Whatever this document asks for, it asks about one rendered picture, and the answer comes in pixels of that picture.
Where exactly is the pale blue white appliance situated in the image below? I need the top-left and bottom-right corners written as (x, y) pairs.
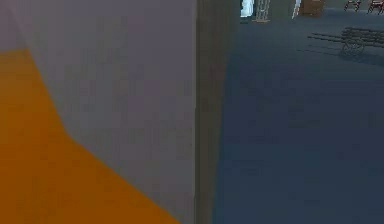
top-left (240, 0), bottom-right (256, 18)

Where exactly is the white leaning board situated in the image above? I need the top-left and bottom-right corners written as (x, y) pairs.
top-left (291, 0), bottom-right (302, 20)

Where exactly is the brown wooden cabinet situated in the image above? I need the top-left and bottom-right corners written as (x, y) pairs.
top-left (299, 0), bottom-right (326, 17)

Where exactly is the dark red wooden chair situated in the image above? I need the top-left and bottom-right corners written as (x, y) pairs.
top-left (367, 0), bottom-right (384, 15)
top-left (344, 0), bottom-right (363, 12)

